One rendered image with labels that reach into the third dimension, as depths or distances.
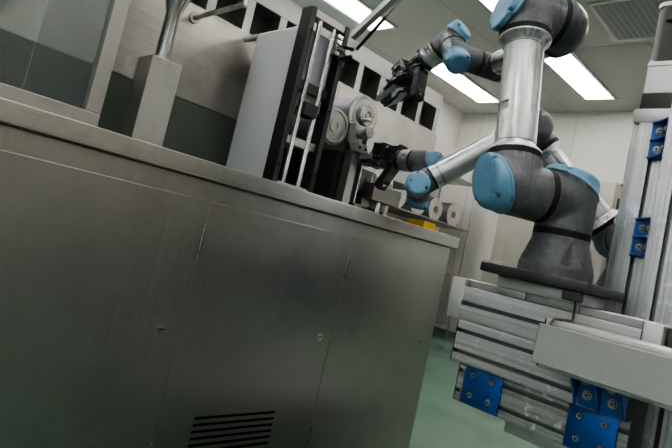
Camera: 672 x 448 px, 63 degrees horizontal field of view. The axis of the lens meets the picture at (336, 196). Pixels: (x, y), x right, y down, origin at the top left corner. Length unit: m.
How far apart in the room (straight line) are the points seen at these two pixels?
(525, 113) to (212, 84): 1.13
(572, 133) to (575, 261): 5.46
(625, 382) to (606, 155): 5.49
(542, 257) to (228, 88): 1.26
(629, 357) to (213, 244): 0.86
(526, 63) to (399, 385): 1.14
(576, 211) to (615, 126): 5.30
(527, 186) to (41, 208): 0.92
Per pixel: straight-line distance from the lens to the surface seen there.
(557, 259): 1.19
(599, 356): 1.02
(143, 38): 1.87
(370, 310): 1.71
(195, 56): 1.95
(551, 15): 1.35
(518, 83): 1.25
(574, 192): 1.21
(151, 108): 1.56
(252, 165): 1.76
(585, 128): 6.60
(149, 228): 1.21
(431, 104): 2.85
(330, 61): 1.73
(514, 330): 1.21
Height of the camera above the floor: 0.79
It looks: 5 degrees up
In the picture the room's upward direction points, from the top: 13 degrees clockwise
